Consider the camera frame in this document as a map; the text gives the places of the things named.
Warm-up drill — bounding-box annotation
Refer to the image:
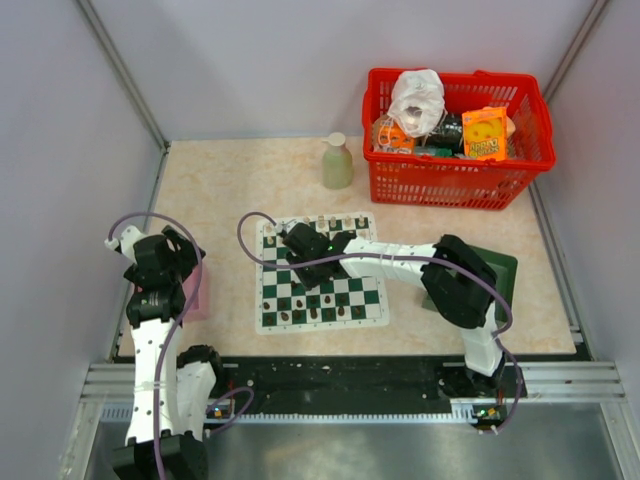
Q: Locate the green white chess mat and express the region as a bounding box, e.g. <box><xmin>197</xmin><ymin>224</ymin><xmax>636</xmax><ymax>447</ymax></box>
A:
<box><xmin>255</xmin><ymin>211</ymin><xmax>389</xmax><ymax>335</ymax></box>

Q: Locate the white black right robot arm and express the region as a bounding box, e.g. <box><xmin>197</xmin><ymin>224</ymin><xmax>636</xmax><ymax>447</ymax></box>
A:
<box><xmin>276</xmin><ymin>221</ymin><xmax>513</xmax><ymax>397</ymax></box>

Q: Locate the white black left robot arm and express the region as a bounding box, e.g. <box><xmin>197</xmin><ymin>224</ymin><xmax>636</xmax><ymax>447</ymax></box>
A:
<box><xmin>105</xmin><ymin>225</ymin><xmax>227</xmax><ymax>479</ymax></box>

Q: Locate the pink rectangular tray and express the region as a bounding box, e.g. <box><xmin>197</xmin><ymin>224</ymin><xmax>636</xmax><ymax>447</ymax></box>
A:
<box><xmin>183</xmin><ymin>263</ymin><xmax>210</xmax><ymax>324</ymax></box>

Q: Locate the green lotion bottle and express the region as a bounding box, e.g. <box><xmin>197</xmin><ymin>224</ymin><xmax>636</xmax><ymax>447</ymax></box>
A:
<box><xmin>322</xmin><ymin>132</ymin><xmax>354</xmax><ymax>190</ymax></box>

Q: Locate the red plastic basket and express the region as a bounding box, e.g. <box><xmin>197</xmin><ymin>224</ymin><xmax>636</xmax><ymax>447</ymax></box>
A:
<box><xmin>362</xmin><ymin>68</ymin><xmax>556</xmax><ymax>210</ymax></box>

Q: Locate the orange white packet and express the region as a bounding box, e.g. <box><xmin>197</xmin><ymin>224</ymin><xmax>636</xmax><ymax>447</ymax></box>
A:
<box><xmin>372</xmin><ymin>115</ymin><xmax>415</xmax><ymax>155</ymax></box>

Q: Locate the white plastic bag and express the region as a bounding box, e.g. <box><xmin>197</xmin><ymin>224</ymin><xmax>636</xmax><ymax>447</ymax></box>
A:
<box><xmin>387</xmin><ymin>69</ymin><xmax>445</xmax><ymax>138</ymax></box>

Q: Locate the black wrapped package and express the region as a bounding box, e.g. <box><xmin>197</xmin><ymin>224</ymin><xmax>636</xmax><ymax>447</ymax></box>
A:
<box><xmin>425</xmin><ymin>113</ymin><xmax>463</xmax><ymax>153</ymax></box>

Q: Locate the green square tray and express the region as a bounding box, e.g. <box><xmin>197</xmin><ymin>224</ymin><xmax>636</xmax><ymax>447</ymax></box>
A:
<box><xmin>422</xmin><ymin>245</ymin><xmax>518</xmax><ymax>327</ymax></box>

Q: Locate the orange snack box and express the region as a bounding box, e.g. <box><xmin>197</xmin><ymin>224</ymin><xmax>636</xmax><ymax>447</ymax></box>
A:
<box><xmin>461</xmin><ymin>107</ymin><xmax>507</xmax><ymax>162</ymax></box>

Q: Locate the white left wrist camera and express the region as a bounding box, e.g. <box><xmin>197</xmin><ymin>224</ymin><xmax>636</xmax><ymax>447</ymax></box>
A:
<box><xmin>104</xmin><ymin>225</ymin><xmax>145</xmax><ymax>258</ymax></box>

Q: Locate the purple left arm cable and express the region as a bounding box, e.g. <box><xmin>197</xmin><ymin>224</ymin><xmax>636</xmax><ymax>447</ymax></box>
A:
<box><xmin>107</xmin><ymin>212</ymin><xmax>255</xmax><ymax>480</ymax></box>

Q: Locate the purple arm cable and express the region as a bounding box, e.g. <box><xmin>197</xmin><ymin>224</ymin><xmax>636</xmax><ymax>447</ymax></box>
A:
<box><xmin>107</xmin><ymin>212</ymin><xmax>255</xmax><ymax>480</ymax></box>
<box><xmin>237</xmin><ymin>211</ymin><xmax>524</xmax><ymax>434</ymax></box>

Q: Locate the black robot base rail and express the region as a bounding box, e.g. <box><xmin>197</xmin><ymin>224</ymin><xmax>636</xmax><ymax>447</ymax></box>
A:
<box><xmin>213</xmin><ymin>355</ymin><xmax>527</xmax><ymax>422</ymax></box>

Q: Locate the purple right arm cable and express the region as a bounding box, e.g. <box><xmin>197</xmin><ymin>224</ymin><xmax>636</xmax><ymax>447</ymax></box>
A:
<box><xmin>237</xmin><ymin>211</ymin><xmax>524</xmax><ymax>434</ymax></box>

